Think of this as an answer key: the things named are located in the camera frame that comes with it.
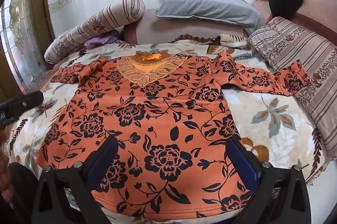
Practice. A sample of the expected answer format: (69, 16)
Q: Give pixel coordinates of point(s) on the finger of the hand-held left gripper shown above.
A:
(23, 103)

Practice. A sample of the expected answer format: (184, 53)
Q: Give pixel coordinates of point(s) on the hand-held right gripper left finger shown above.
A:
(104, 160)

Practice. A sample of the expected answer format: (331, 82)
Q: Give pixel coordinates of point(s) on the stained glass door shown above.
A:
(18, 29)

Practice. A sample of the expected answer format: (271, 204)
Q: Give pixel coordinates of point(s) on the purple cloth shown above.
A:
(97, 41)

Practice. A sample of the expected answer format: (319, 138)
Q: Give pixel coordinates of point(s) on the pink bed headboard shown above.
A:
(171, 29)

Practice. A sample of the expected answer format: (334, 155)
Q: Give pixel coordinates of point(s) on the striped bolster pillow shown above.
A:
(105, 18)

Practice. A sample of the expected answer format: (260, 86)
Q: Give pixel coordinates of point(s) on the person's left hand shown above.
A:
(3, 176)

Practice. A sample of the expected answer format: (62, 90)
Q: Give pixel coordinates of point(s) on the leaf print blanket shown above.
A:
(250, 100)

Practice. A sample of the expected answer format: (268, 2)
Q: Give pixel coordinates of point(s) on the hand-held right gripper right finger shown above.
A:
(241, 160)

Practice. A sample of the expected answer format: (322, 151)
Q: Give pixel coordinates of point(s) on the striped floral pillow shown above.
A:
(297, 50)

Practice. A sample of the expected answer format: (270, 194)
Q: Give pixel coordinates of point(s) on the orange floral shirt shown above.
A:
(163, 118)

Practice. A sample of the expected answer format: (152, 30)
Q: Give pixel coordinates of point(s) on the grey pillow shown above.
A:
(205, 7)

